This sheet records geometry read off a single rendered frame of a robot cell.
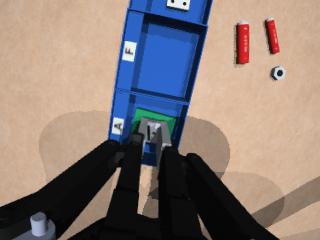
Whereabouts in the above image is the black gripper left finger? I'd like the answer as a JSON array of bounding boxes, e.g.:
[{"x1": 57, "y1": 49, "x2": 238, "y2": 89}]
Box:
[{"x1": 0, "y1": 117, "x2": 148, "y2": 240}]

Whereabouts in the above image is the grey hex nut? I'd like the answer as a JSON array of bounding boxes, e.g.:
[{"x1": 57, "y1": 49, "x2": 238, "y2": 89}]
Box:
[{"x1": 270, "y1": 66, "x2": 286, "y2": 80}]

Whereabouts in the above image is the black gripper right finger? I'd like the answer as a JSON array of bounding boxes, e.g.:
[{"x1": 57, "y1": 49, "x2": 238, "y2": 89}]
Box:
[{"x1": 156, "y1": 121, "x2": 280, "y2": 240}]

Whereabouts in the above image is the green square block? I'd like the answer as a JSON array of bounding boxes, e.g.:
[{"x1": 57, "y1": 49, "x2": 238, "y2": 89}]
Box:
[{"x1": 130, "y1": 107, "x2": 176, "y2": 137}]

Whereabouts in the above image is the blue rack of bins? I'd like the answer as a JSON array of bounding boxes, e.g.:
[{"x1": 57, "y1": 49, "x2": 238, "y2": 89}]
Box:
[{"x1": 108, "y1": 0, "x2": 213, "y2": 149}]

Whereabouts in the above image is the white domino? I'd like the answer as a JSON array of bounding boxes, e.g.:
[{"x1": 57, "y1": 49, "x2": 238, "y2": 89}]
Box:
[{"x1": 167, "y1": 0, "x2": 190, "y2": 12}]

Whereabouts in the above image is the red battery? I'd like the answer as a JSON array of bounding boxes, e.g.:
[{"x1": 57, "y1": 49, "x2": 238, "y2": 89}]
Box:
[
  {"x1": 265, "y1": 18, "x2": 280, "y2": 54},
  {"x1": 237, "y1": 21, "x2": 249, "y2": 63}
]

